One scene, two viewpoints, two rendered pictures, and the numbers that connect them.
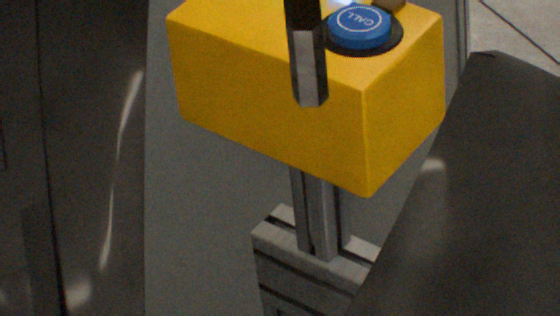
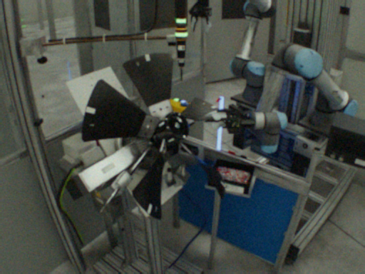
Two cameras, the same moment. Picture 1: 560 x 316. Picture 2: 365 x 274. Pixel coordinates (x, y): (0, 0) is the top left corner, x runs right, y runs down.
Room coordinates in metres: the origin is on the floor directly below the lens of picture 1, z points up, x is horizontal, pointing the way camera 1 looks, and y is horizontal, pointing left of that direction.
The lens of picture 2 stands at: (-0.90, 0.08, 1.74)
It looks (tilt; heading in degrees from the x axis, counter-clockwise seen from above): 30 degrees down; 356
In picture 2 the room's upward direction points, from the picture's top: 1 degrees counter-clockwise
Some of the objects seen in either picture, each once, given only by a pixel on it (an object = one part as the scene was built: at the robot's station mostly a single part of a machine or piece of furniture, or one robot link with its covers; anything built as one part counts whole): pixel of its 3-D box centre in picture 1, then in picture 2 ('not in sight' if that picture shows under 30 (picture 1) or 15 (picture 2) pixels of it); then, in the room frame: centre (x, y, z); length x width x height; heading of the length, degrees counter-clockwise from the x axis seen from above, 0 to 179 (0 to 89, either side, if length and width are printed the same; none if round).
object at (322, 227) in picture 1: (319, 184); not in sight; (0.65, -0.03, 0.92); 0.03 x 0.03 x 0.12; 48
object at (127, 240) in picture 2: not in sight; (122, 209); (0.31, 0.33, 0.58); 0.09 x 0.05 x 1.15; 138
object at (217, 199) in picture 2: not in sight; (214, 231); (0.25, -0.21, 0.40); 0.03 x 0.03 x 0.80; 63
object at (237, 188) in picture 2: not in sight; (232, 176); (0.22, -0.26, 0.85); 0.22 x 0.17 x 0.07; 63
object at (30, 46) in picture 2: not in sight; (32, 46); (0.26, 0.61, 1.54); 0.10 x 0.07 x 0.09; 83
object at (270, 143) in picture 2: not in sight; (268, 138); (0.19, -0.41, 1.08); 0.11 x 0.08 x 0.11; 12
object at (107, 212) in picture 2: not in sight; (106, 197); (0.24, 0.39, 0.73); 0.15 x 0.09 x 0.22; 48
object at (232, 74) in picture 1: (309, 72); (178, 110); (0.65, -0.03, 1.02); 0.16 x 0.10 x 0.11; 48
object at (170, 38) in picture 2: not in sight; (178, 48); (0.19, 0.00, 1.50); 0.09 x 0.07 x 0.10; 83
